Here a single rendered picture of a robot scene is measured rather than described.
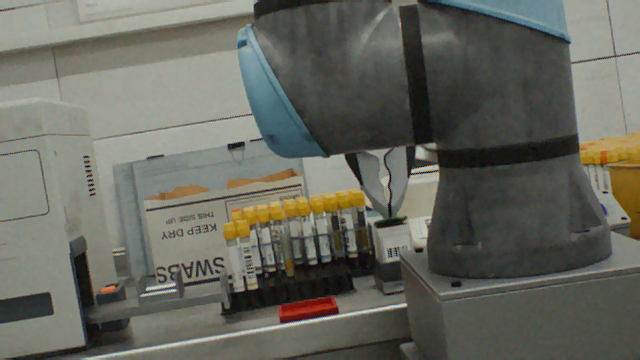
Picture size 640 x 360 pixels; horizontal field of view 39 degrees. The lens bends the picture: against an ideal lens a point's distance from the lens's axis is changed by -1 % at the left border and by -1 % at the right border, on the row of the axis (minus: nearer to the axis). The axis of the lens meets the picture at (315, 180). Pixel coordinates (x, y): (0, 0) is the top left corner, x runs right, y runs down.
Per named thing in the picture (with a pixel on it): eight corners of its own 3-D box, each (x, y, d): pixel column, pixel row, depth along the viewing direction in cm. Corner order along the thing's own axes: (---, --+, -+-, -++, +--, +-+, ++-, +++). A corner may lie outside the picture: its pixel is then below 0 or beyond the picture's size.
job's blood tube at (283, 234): (288, 295, 119) (276, 220, 119) (288, 293, 121) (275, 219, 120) (299, 293, 119) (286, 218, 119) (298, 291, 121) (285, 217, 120)
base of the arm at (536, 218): (630, 266, 68) (617, 135, 67) (428, 286, 70) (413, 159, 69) (594, 232, 83) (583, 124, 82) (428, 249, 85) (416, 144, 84)
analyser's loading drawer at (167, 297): (56, 337, 106) (49, 293, 106) (68, 325, 113) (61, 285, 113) (229, 307, 107) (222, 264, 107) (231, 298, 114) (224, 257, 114)
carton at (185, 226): (155, 300, 135) (138, 200, 134) (174, 272, 163) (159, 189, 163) (320, 272, 136) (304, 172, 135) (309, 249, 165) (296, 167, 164)
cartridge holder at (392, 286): (384, 295, 110) (380, 266, 110) (374, 283, 119) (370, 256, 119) (428, 287, 111) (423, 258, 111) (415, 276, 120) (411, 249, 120)
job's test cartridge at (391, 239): (386, 280, 113) (378, 229, 112) (380, 274, 117) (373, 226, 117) (417, 274, 113) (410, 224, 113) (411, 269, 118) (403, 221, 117)
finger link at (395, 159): (408, 212, 120) (397, 142, 119) (416, 216, 114) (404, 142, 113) (384, 216, 119) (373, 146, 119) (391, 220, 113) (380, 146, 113)
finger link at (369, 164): (384, 216, 119) (374, 146, 119) (391, 220, 113) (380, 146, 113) (361, 220, 119) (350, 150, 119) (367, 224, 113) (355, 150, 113)
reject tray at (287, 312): (280, 323, 104) (279, 316, 104) (279, 312, 111) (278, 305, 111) (339, 313, 104) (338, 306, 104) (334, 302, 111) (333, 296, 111)
